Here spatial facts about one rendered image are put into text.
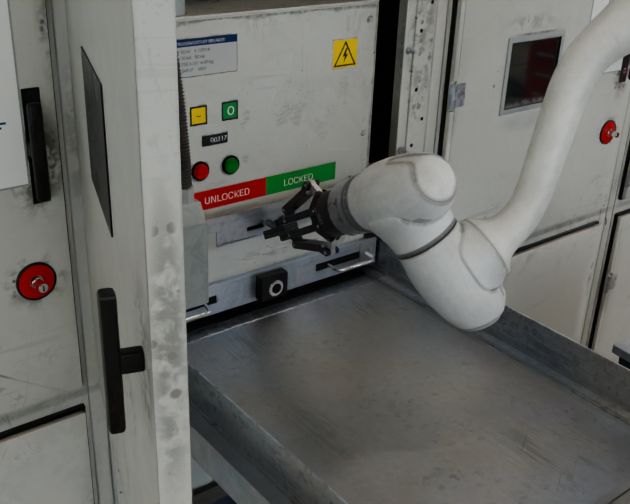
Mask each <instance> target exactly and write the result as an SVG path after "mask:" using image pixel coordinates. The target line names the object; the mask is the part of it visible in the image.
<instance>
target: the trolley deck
mask: <svg viewBox="0 0 630 504"><path fill-rule="evenodd" d="M187 361H188V362H189V363H190V364H192V365H193V366H194V367H195V368H196V369H197V370H198V371H199V372H201V373H202V374H203V375H204V376H205V377H206V378H207V379H208V380H210V381H211V382H212V383H213V384H214V385H215V386H216V387H217V388H219V389H220V390H221V391H222V392H223V393H224V394H225V395H227V396H228V397H229V398H230V399H231V400H232V401H233V402H234V403H236V404H237V405H238V406H239V407H240V408H241V409H242V410H243V411H245V412H246V413H247V414H248V415H249V416H250V417H251V418H252V419H254V420H255V421H256V422H257V423H258V424H259V425H260V426H261V427H263V428H264V429H265V430H266V431H267V432H268V433H269V434H270V435H272V436H273V437H274V438H275V439H276V440H277V441H278V442H279V443H281V444H282V445H283V446H284V447H285V448H286V449H287V450H289V451H290V452H291V453H292V454H293V455H294V456H295V457H296V458H298V459H299V460H300V461H301V462H302V463H303V464H304V465H305V466H307V467H308V468H309V469H310V470H311V471H312V472H313V473H314V474H316V475H317V476H318V477H319V478H320V479H321V480H322V481H323V482H325V483H326V484H327V485H328V486H329V487H330V488H331V489H332V490H334V491H335V492H336V493H337V494H338V495H339V496H340V497H341V498H343V499H344V500H345V501H346V502H347V503H348V504H630V425H628V424H626V423H625V422H623V421H621V420H619V419H618V418H616V417H614V416H612V415H611V414H609V413H607V412H605V411H604V410H602V409H600V408H598V407H597V406H595V405H593V404H591V403H590V402H588V401H586V400H584V399H583V398H581V397H579V396H577V395H576V394H574V393H572V392H570V391H569V390H567V389H565V388H564V387H562V386H560V385H558V384H557V383H555V382H553V381H551V380H550V379H548V378H546V377H544V376H543V375H541V374H539V373H537V372H536V371H534V370H532V369H530V368H529V367H527V366H525V365H523V364H522V363H520V362H518V361H516V360H515V359H513V358H511V357H509V356H508V355H506V354H504V353H502V352H501V351H499V350H497V349H495V348H494V347H492V346H490V345H489V344H487V343H485V342H483V341H482V340H480V339H478V338H476V337H475V336H473V335H471V334H469V333H468V332H466V331H464V330H462V329H459V328H456V327H455V326H453V325H451V324H450V323H449V322H447V321H446V320H444V319H443V318H441V317H440V316H438V315H436V314H434V313H433V312H431V311H429V310H427V309H426V308H424V307H422V306H420V305H419V304H417V303H415V302H413V301H412V300H410V299H408V298H407V297H405V296H403V295H401V294H400V293H398V292H396V291H394V290H393V289H391V288H389V287H387V286H386V285H384V284H382V283H380V282H379V281H377V280H375V281H372V282H369V283H366V284H363V285H360V286H358V287H355V288H352V289H349V290H346V291H343V292H340V293H337V294H334V295H331V296H328V297H325V298H322V299H319V300H316V301H313V302H310V303H307V304H305V305H302V306H299V307H296V308H293V309H290V310H287V311H284V312H281V313H278V314H275V315H272V316H269V317H266V318H263V319H260V320H257V321H254V322H251V323H249V324H246V325H243V326H240V327H237V328H234V329H231V330H228V331H225V332H222V333H219V334H216V335H213V336H210V337H207V338H204V339H201V340H198V341H196V342H193V343H190V344H187ZM189 421H190V450H191V457H192V458H193V459H194V460H195V461H196V462H197V463H198V464H199V465H200V466H201V467H202V468H203V469H204V470H205V471H206V472H207V473H208V474H209V475H210V476H211V478H212V479H213V480H214V481H215V482H216V483H217V484H218V485H219V486H220V487H221V488H222V489H223V490H224V491H225V492H226V493H227V494H228V495H229V496H230V497H231V498H232V499H233V500H234V501H235V502H236V503H237V504H293V503H292V502H291V501H290V500H289V499H288V498H287V497H286V496H285V495H283V494H282V493H281V492H280V491H279V490H278V489H277V488H276V487H275V486H274V485H273V484H272V483H271V482H270V481H269V480H268V479H267V478H266V477H265V476H264V475H263V474H262V473H260V472H259V471H258V470H257V469H256V468H255V467H254V466H253V465H252V464H251V463H250V462H249V461H248V460H247V459H246V458H245V457H244V456H243V455H242V454H241V453H240V452H239V451H237V450H236V449H235V448H234V447H233V446H232V445H231V444H230V443H229V442H228V441H227V440H226V439H225V438H224V437H223V436H222V435H221V434H220V433H219V432H218V431H217V430H216V429H214V428H213V427H212V426H211V425H210V424H209V423H208V422H207V421H206V420H205V419H204V418H203V417H202V416H201V415H200V414H199V413H198V412H197V411H196V410H195V409H194V408H193V407H191V406H190V405H189Z"/></svg>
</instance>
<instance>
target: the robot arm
mask: <svg viewBox="0 0 630 504"><path fill-rule="evenodd" d="M628 54H630V0H611V1H610V2H609V3H608V4H607V5H606V6H605V8H604V9H603V10H602V11H601V12H600V13H599V14H598V15H597V16H596V17H595V18H594V19H593V20H592V21H591V22H590V23H589V24H588V25H587V26H586V27H585V28H584V29H583V30H582V31H581V32H580V33H579V34H578V35H577V36H576V38H575V39H574V40H573V41H572V43H571V44H570V45H569V47H568V48H567V49H566V51H565V52H564V54H563V56H562V57H561V59H560V61H559V63H558V64H557V66H556V68H555V70H554V73H553V75H552V78H551V80H550V82H549V85H548V88H547V91H546V94H545V97H544V100H543V103H542V106H541V109H540V113H539V116H538V119H537V122H536V125H535V129H534V132H533V135H532V138H531V141H530V145H529V148H528V151H527V154H526V157H525V161H524V164H523V167H522V170H521V173H520V177H519V180H518V182H517V185H516V188H515V190H514V192H513V194H512V196H511V198H510V200H509V201H508V203H507V204H506V205H505V206H504V207H503V208H502V209H501V210H500V211H499V212H498V213H496V214H495V215H493V216H491V217H489V218H486V219H480V220H479V219H473V218H469V217H468V218H466V219H464V220H463V221H457V220H456V218H455V217H454V215H453V213H452V211H451V208H450V207H451V206H452V204H453V202H454V200H455V197H456V194H457V189H458V182H457V177H456V174H455V172H454V170H453V168H452V166H451V165H450V164H449V163H448V162H447V161H446V160H445V159H444V158H443V157H441V156H439V155H437V154H434V153H429V152H411V153H405V154H400V155H396V156H392V157H389V158H386V159H383V160H380V161H378V162H376V163H374V164H372V165H370V166H369V167H367V168H366V169H364V170H363V171H362V173H359V174H357V175H354V176H353V177H350V178H348V179H345V180H342V181H340V182H338V183H337V184H336V185H335V186H334V187H333V188H332V189H331V190H328V191H327V190H325V189H323V190H321V189H320V188H319V184H320V182H319V180H318V179H313V180H309V181H305V182H304V184H303V186H302V188H301V190H300V191H299V192H298V193H297V194H296V195H295V196H294V197H293V198H292V199H290V200H289V201H288V202H287V203H286V204H285V205H284V206H283V207H282V212H283V213H284V214H285V216H284V218H282V219H279V220H276V221H275V224H276V227H275V228H272V229H269V230H266V231H263V234H264V238H265V240H266V239H270V238H273V237H277V236H279V237H280V240H281V241H286V240H289V239H291V240H292V241H293V242H292V247H293V248H294V249H301V250H308V251H315V252H320V253H321V254H323V255H324V256H326V257H327V256H330V255H333V254H337V253H339V248H338V247H337V246H336V240H339V239H340V237H341V236H343V235H349V236H354V235H357V234H367V233H374V234H376V235H377V236H378V237H379V238H381V239H382V240H383V241H384V242H385V243H386V244H387V245H388V246H389V247H390V248H391V249H392V251H393V252H394V253H395V254H396V256H397V257H398V259H399V261H400V262H401V264H402V266H403V268H404V270H405V272H406V274H407V276H408V278H409V279H410V281H411V283H412V284H413V286H414V287H415V288H416V290H417V291H418V293H419V294H420V295H421V296H422V298H423V299H424V300H425V301H426V303H427V304H428V305H429V306H430V307H431V308H432V309H433V310H434V311H435V312H436V313H437V314H438V315H439V316H441V317H442V318H443V319H444V320H446V321H447V322H449V323H450V324H451V325H453V326H455V327H456V328H459V329H462V330H465V331H469V332H472V331H478V330H482V329H485V328H487V327H489V326H491V325H492V324H494V323H495V322H496V321H497V320H498V319H499V318H500V316H501V314H502V312H503V311H504V307H505V297H506V293H505V290H504V288H503V286H502V284H503V281H504V278H505V276H506V275H507V274H508V273H509V272H510V262H511V258H512V256H513V254H514V252H515V251H516V250H517V249H518V248H519V247H520V246H521V244H522V243H523V242H524V241H525V240H526V239H527V238H528V237H529V235H530V234H531V233H532V232H533V231H534V229H535V228H536V226H537V225H538V223H539V222H540V220H541V219H542V217H543V215H544V213H545V211H546V209H547V207H548V205H549V203H550V201H551V198H552V196H553V193H554V190H555V188H556V185H557V182H558V180H559V177H560V174H561V172H562V169H563V166H564V163H565V161H566V158H567V155H568V152H569V150H570V147H571V144H572V141H573V139H574V136H575V133H576V130H577V128H578V125H579V122H580V120H581V117H582V114H583V111H584V109H585V106H586V103H587V101H588V99H589V96H590V94H591V92H592V90H593V88H594V86H595V84H596V83H597V81H598V80H599V78H600V77H601V75H602V74H603V73H604V72H605V71H606V70H607V69H608V68H609V67H610V66H611V65H612V64H614V63H615V62H616V61H618V60H619V59H621V58H623V57H625V56H626V55H628ZM313 195H314V196H313ZM312 196H313V199H312V201H311V204H310V207H309V209H307V210H304V211H302V212H299V213H296V214H295V211H296V210H297V209H298V208H300V207H301V206H302V205H303V204H304V203H305V202H306V201H307V200H308V199H310V198H311V197H312ZM309 217H310V218H311V221H312V225H309V226H306V227H303V228H300V229H299V227H298V224H297V221H300V220H303V219H306V218H309ZM312 232H316V233H318V234H319V235H320V236H322V237H323V238H325V239H326V240H327V241H320V240H312V239H303V238H302V236H303V235H306V234H309V233H312Z"/></svg>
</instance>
